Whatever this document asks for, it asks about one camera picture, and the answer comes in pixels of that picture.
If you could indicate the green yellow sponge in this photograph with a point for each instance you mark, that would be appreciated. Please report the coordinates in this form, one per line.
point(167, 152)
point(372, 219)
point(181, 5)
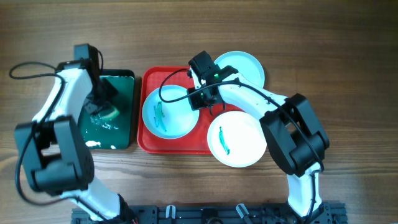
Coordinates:
point(107, 114)

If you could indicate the dark green tray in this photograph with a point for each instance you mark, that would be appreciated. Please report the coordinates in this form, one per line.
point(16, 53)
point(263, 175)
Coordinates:
point(114, 134)

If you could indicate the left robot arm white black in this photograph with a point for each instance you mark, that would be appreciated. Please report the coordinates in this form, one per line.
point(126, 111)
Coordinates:
point(53, 154)

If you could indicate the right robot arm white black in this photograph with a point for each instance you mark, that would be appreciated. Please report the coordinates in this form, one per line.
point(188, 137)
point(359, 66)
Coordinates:
point(294, 135)

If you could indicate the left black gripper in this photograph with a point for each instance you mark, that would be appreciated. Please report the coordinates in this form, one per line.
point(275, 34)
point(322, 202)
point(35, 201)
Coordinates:
point(92, 108)

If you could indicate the white plate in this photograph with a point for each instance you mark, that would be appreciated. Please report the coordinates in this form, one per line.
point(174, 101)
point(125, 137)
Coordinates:
point(235, 138)

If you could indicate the light blue plate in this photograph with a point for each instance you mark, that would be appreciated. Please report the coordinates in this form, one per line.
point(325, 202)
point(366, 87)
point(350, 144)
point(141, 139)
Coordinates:
point(165, 119)

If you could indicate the pale green plate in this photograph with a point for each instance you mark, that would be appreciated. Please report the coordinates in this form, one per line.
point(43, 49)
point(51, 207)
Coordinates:
point(246, 64)

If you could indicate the red plastic tray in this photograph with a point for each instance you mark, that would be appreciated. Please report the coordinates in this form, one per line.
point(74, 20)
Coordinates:
point(195, 142)

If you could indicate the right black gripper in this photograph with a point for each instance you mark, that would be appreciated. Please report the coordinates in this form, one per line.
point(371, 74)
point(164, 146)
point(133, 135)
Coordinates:
point(197, 104)

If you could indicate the black mounting rail base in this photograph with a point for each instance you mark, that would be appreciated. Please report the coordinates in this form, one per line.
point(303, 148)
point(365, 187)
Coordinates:
point(332, 213)

